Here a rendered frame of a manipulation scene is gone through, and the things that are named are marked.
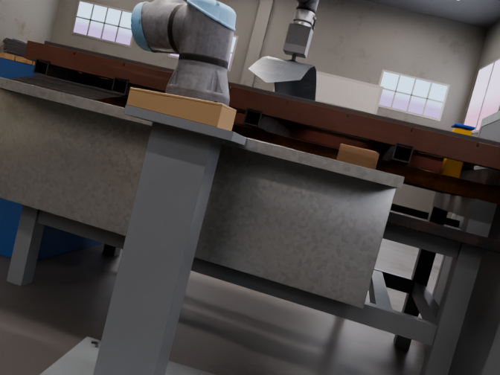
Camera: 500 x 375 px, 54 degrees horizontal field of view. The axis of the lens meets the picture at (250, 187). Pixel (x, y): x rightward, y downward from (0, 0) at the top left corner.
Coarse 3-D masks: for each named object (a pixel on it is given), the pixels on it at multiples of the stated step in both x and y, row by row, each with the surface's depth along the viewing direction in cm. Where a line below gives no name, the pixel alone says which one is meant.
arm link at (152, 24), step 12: (156, 0) 118; (168, 0) 117; (180, 0) 118; (132, 12) 117; (144, 12) 115; (156, 12) 114; (168, 12) 112; (132, 24) 117; (144, 24) 115; (156, 24) 113; (144, 36) 116; (156, 36) 114; (144, 48) 121; (156, 48) 118; (168, 48) 116
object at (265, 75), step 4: (256, 72) 161; (260, 72) 161; (264, 72) 161; (260, 76) 158; (264, 76) 158; (268, 76) 159; (272, 76) 159; (276, 76) 160; (280, 76) 160; (276, 80) 156; (280, 80) 156; (284, 80) 157; (288, 80) 157; (292, 80) 158
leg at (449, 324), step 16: (480, 208) 138; (464, 224) 143; (480, 224) 138; (464, 256) 139; (480, 256) 139; (464, 272) 140; (448, 288) 142; (464, 288) 140; (448, 304) 141; (464, 304) 140; (448, 320) 141; (448, 336) 141; (432, 352) 142; (448, 352) 141; (432, 368) 142; (448, 368) 141
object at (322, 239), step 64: (0, 128) 161; (64, 128) 156; (128, 128) 151; (0, 192) 161; (64, 192) 156; (128, 192) 151; (256, 192) 143; (320, 192) 139; (384, 192) 135; (256, 256) 143; (320, 256) 139
